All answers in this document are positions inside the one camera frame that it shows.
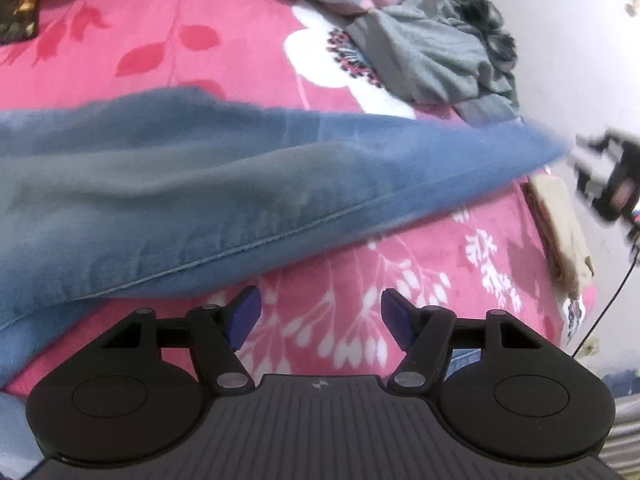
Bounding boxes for striped cloth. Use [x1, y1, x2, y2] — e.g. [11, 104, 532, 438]
[597, 370, 640, 480]

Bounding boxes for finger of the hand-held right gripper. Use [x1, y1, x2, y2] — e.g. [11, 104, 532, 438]
[574, 131, 610, 156]
[569, 156, 603, 202]

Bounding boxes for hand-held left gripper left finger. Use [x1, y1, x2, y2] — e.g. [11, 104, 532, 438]
[97, 285, 263, 396]

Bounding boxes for grey garment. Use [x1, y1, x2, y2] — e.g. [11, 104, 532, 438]
[345, 0, 521, 123]

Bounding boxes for blue denim jeans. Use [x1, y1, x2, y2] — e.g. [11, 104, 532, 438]
[0, 0, 598, 401]

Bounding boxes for black smartphone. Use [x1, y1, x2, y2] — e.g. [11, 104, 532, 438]
[0, 0, 43, 45]

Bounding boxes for black cable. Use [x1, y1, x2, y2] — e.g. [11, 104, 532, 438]
[572, 230, 640, 358]

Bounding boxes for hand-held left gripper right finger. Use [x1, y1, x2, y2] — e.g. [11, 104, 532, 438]
[380, 288, 548, 396]

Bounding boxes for folded beige pants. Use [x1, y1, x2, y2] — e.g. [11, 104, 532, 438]
[527, 172, 596, 301]

